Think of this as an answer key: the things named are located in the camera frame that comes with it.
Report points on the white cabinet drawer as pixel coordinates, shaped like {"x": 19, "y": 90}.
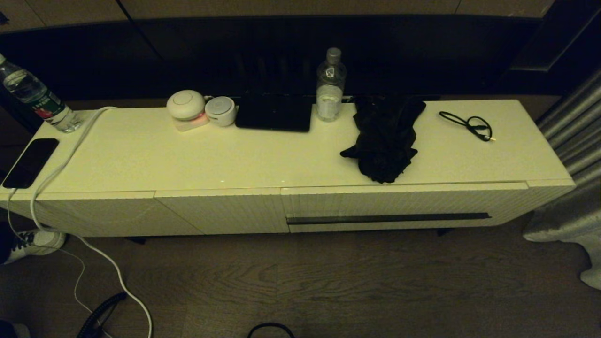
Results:
{"x": 375, "y": 202}

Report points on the black umbrella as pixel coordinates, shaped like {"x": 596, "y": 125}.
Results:
{"x": 385, "y": 141}

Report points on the white low cabinet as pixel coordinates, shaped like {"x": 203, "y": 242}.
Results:
{"x": 188, "y": 155}

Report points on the black flat tablet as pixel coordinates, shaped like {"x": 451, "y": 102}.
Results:
{"x": 274, "y": 112}

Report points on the clear bottle with grey cap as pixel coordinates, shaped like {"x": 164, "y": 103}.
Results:
{"x": 330, "y": 98}

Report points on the small white round speaker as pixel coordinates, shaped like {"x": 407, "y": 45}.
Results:
{"x": 219, "y": 111}

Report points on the white dome-shaped device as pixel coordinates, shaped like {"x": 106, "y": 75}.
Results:
{"x": 185, "y": 104}

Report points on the white sneaker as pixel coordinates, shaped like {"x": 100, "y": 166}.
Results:
{"x": 22, "y": 331}
{"x": 42, "y": 240}

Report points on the black smartphone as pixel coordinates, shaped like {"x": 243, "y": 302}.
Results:
{"x": 30, "y": 162}

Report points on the water bottle with green label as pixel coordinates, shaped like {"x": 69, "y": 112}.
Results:
{"x": 33, "y": 94}

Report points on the dark trouser leg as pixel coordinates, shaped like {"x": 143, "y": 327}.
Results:
{"x": 5, "y": 241}
{"x": 7, "y": 328}

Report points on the dark grey door frame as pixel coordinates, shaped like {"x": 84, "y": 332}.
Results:
{"x": 540, "y": 64}

